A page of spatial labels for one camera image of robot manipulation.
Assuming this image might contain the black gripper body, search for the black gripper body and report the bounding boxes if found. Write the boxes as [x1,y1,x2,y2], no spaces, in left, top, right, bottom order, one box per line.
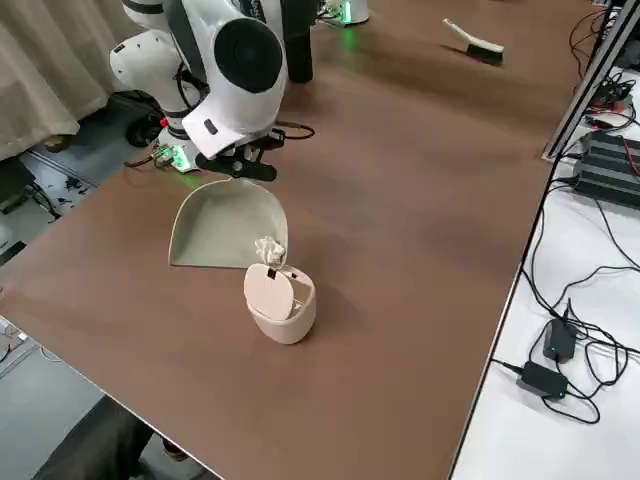
[231,126,287,162]

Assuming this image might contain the white paper ball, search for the white paper ball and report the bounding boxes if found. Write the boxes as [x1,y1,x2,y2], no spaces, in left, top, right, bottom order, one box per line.
[253,235,288,267]

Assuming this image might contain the white hand brush black bristles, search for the white hand brush black bristles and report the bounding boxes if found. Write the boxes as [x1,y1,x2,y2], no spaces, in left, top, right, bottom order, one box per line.
[441,17,507,67]

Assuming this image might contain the small beige lidded bin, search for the small beige lidded bin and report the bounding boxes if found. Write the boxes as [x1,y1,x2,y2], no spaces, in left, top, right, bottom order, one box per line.
[242,261,318,347]

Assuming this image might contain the black vase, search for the black vase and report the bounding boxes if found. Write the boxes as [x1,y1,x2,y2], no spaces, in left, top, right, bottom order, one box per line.
[285,0,316,84]

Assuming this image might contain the person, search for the person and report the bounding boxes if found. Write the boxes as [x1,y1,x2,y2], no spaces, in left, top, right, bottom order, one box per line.
[33,394,191,480]

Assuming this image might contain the black power adapter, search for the black power adapter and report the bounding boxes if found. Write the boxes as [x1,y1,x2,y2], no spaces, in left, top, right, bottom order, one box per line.
[515,361,571,401]
[541,319,577,364]

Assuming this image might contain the black finned power supply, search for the black finned power supply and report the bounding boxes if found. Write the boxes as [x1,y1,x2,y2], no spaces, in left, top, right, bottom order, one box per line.
[571,130,640,204]

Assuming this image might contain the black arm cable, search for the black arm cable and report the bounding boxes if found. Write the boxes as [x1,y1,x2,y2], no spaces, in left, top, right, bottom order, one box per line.
[273,119,317,142]

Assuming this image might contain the aluminium profile post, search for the aluminium profile post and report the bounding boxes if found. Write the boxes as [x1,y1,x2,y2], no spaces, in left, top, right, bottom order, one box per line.
[541,0,640,162]

